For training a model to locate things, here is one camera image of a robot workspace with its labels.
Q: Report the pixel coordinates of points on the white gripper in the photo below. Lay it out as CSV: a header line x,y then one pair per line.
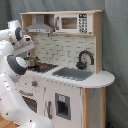
x,y
25,45

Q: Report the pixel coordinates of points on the small metal pot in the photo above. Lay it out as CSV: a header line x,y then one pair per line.
x,y
32,61

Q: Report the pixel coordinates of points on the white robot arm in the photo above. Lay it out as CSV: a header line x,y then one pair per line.
x,y
14,41

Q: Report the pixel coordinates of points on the wooden toy kitchen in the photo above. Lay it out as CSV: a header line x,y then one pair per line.
x,y
87,97

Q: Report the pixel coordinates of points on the grey range hood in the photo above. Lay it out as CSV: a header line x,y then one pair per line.
x,y
39,26

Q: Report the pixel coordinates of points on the black stovetop red burners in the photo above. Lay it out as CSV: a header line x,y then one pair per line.
x,y
42,67

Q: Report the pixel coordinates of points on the right red stove knob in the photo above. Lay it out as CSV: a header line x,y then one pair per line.
x,y
34,83

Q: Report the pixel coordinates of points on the white toy microwave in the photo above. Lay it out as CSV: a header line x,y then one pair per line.
x,y
73,23

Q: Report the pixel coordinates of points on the grey toy sink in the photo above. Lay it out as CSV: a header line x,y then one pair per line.
x,y
73,74

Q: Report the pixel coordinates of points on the black toy faucet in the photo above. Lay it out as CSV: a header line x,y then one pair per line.
x,y
82,64

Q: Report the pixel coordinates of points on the toy oven door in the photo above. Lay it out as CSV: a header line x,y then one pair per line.
x,y
32,104

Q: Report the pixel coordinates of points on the grey cupboard door handle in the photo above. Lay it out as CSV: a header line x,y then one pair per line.
x,y
49,110

